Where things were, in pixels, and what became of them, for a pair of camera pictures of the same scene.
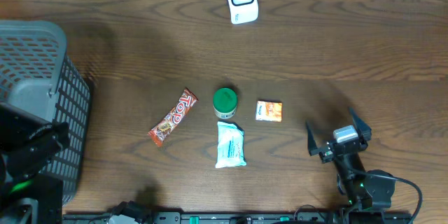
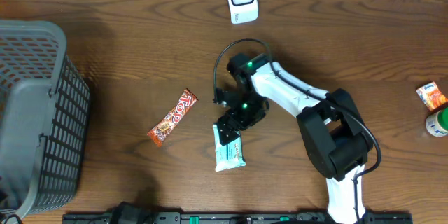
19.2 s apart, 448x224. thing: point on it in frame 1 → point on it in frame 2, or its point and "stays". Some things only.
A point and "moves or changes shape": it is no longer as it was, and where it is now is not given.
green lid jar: [225, 102] moves or changes shape
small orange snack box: [271, 111] → [432, 96]
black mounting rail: [238, 218] stays
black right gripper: [326, 155] → [240, 123]
